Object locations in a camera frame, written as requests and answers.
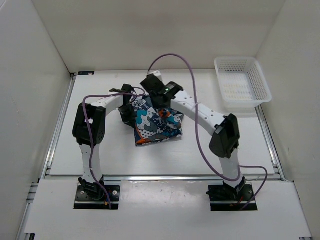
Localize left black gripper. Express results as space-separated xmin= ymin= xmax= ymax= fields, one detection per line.
xmin=118 ymin=104 xmax=138 ymax=128

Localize colourful patterned shorts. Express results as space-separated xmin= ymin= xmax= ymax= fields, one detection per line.
xmin=131 ymin=95 xmax=184 ymax=147

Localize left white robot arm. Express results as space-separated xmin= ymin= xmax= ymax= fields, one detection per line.
xmin=72 ymin=84 xmax=137 ymax=204

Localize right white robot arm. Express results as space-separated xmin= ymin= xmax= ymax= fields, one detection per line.
xmin=140 ymin=73 xmax=246 ymax=200

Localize white plastic basket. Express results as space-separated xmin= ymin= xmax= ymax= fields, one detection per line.
xmin=214 ymin=56 xmax=272 ymax=110

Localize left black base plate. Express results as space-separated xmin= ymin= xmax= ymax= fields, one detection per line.
xmin=73 ymin=183 xmax=121 ymax=210

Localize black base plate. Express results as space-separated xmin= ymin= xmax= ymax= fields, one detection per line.
xmin=206 ymin=184 xmax=258 ymax=212
xmin=73 ymin=183 xmax=121 ymax=210

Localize aluminium front rail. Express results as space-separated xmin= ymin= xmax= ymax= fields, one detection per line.
xmin=43 ymin=173 xmax=284 ymax=182

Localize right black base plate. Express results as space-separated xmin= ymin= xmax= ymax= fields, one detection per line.
xmin=206 ymin=184 xmax=258 ymax=212

